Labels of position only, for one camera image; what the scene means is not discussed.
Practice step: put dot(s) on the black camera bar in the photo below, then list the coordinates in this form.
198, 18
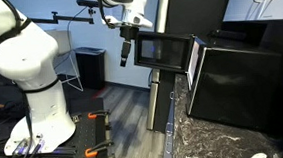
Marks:
89, 3

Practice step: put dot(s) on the black perforated breadboard base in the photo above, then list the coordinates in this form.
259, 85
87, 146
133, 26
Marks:
85, 136

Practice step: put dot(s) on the black trash bin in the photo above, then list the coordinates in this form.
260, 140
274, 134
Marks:
91, 67

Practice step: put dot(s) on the black microwave door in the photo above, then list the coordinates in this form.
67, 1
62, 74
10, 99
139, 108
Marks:
161, 51

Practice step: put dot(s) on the small white countertop object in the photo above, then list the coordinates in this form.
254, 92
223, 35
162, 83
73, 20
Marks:
258, 157

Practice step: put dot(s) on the black refrigerator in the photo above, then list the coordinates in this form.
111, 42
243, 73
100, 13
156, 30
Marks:
196, 5

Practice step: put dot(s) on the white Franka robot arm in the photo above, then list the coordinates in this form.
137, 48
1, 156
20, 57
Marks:
29, 56

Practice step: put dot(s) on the orange black clamp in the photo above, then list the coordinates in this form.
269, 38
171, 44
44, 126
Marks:
90, 153
92, 115

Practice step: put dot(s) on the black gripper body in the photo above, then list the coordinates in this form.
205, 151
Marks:
129, 32

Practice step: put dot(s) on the black microwave oven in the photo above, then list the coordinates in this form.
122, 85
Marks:
242, 85

